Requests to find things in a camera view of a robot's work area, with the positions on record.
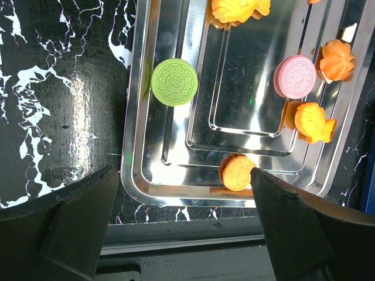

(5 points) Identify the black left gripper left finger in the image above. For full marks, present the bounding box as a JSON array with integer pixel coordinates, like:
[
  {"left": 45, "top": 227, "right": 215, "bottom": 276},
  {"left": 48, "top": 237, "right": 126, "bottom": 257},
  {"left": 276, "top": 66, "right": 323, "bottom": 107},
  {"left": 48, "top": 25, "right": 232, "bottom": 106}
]
[{"left": 1, "top": 166, "right": 119, "bottom": 280}]

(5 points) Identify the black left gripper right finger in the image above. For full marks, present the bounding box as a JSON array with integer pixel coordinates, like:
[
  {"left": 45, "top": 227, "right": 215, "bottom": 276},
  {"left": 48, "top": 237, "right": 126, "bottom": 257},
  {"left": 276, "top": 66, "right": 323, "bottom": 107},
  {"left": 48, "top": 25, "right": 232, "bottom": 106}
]
[{"left": 251, "top": 168, "right": 374, "bottom": 280}]

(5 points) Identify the pink round cookie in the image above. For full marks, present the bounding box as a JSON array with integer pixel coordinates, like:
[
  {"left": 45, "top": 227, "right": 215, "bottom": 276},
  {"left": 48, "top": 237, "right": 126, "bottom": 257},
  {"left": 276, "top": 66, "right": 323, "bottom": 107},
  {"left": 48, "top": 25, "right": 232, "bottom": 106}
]
[{"left": 273, "top": 55, "right": 317, "bottom": 100}]

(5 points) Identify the blue tin lid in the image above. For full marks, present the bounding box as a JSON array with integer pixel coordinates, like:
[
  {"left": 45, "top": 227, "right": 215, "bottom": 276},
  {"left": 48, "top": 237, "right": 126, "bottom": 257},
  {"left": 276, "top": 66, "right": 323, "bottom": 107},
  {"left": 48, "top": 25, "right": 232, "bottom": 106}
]
[{"left": 365, "top": 173, "right": 374, "bottom": 214}]

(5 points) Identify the orange round cookie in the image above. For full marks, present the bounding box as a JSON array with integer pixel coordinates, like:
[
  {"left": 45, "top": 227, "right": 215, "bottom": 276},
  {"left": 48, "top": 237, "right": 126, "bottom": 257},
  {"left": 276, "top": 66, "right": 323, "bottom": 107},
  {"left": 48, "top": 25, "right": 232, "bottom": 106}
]
[{"left": 219, "top": 154, "right": 256, "bottom": 191}]

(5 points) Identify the orange fish cookie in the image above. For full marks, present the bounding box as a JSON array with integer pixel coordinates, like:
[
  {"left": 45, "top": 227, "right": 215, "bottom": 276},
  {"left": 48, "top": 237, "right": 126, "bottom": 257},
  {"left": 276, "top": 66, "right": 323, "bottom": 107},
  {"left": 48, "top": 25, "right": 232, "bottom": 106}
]
[{"left": 284, "top": 101, "right": 337, "bottom": 143}]

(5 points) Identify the steel baking tray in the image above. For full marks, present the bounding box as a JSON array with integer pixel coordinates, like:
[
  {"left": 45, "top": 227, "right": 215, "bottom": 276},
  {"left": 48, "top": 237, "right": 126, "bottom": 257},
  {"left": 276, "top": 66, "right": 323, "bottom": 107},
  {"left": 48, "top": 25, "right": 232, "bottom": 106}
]
[{"left": 121, "top": 1, "right": 374, "bottom": 208}]

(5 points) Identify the orange swirl cookie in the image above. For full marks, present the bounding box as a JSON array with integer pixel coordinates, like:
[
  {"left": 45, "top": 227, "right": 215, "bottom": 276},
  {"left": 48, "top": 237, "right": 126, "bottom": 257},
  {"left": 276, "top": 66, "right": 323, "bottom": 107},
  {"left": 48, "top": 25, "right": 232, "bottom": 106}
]
[{"left": 319, "top": 39, "right": 354, "bottom": 81}]

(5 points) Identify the green round cookie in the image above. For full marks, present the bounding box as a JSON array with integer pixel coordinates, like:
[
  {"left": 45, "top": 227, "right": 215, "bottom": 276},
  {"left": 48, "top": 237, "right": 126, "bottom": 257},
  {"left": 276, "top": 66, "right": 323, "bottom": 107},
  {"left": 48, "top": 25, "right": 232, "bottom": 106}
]
[{"left": 151, "top": 58, "right": 199, "bottom": 107}]

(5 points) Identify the orange star cookie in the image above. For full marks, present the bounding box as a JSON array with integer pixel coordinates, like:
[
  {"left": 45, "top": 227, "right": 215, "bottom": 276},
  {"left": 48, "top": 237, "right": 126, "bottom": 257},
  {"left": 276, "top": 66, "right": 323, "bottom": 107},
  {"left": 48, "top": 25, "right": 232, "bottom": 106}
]
[{"left": 211, "top": 0, "right": 271, "bottom": 23}]

